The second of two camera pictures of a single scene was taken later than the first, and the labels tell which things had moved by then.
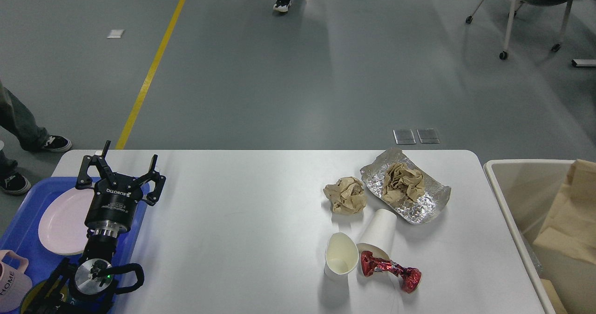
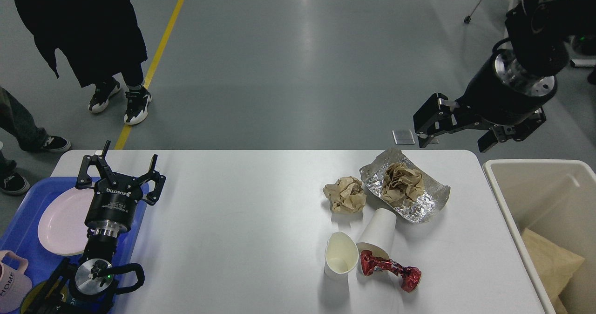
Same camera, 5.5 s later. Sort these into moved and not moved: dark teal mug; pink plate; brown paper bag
Moved: brown paper bag
Not moved: dark teal mug; pink plate
